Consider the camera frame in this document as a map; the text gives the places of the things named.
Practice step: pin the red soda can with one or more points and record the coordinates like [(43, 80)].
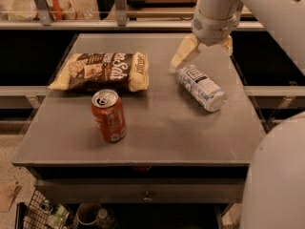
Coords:
[(107, 109)]

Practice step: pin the brown cup under table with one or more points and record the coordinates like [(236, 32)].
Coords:
[(86, 214)]

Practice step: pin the grey table drawer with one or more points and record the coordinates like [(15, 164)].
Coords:
[(142, 190)]

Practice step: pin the white orange plastic bag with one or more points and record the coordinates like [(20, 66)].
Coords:
[(19, 10)]

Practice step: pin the brown yellow chips bag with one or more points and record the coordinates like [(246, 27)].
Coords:
[(93, 71)]

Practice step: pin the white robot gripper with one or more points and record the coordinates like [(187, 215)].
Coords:
[(212, 31)]

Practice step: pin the clear blue plastic water bottle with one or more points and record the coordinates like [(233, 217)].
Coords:
[(208, 94)]

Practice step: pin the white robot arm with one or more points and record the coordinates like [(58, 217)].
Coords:
[(274, 190)]

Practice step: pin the wire basket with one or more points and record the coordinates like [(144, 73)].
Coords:
[(37, 212)]

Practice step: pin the bottle under table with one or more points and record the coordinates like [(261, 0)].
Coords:
[(106, 219)]

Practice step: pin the green package in basket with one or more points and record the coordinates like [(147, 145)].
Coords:
[(57, 218)]

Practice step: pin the metal shelf rail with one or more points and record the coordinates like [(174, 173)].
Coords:
[(97, 25)]

